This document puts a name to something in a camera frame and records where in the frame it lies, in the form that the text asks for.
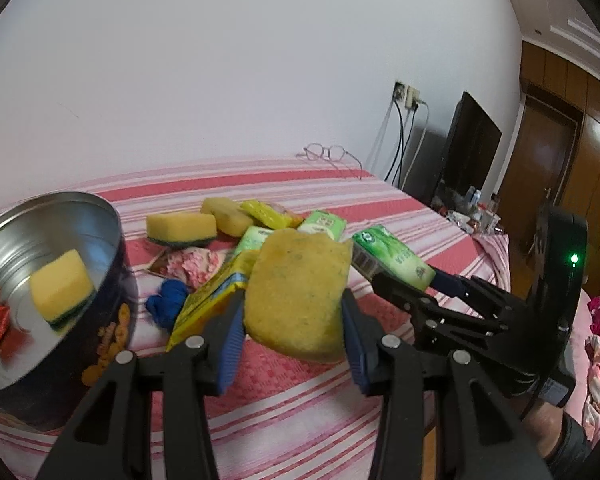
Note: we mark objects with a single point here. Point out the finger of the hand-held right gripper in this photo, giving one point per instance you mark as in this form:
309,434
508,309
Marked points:
450,286
405,297

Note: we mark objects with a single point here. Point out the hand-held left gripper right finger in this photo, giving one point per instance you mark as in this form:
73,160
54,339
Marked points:
360,355

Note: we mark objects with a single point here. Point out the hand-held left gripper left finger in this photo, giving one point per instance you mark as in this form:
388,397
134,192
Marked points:
230,355

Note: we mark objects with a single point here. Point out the green tissue pack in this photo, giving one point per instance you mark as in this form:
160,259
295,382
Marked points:
252,240
322,224
390,255

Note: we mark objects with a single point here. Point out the worn yellow sponge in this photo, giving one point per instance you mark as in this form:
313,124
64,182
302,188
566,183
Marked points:
295,295

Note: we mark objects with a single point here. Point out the dark blue cookie tin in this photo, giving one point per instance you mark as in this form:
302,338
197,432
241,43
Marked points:
105,320

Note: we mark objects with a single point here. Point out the person's right forearm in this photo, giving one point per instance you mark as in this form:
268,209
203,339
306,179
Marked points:
572,442

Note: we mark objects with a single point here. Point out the large yellow packet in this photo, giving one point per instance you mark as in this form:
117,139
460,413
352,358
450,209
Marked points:
205,300

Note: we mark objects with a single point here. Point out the striped pink bed sheet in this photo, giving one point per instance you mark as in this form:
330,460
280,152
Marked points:
280,410

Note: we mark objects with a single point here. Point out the cluster of bottles and jars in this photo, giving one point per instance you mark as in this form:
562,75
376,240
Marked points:
472,210

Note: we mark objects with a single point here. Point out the blue cloth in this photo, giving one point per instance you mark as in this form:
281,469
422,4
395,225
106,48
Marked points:
166,305

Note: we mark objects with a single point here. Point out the pink floral packet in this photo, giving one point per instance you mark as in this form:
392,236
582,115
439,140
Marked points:
195,267

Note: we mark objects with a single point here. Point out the small brown wrapper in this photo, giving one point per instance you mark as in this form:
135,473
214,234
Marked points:
157,264

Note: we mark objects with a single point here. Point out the yellow sponge with green pad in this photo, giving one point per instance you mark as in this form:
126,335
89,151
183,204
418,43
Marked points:
225,215
180,227
62,280

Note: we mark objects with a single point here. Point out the black television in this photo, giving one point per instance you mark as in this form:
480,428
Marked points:
472,150

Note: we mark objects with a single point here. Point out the small yellow packet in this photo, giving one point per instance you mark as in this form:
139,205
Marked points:
267,214

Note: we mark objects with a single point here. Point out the wooden door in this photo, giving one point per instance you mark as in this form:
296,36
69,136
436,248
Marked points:
540,160

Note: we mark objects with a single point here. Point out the wooden wardrobe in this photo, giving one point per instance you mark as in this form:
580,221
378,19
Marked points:
597,125

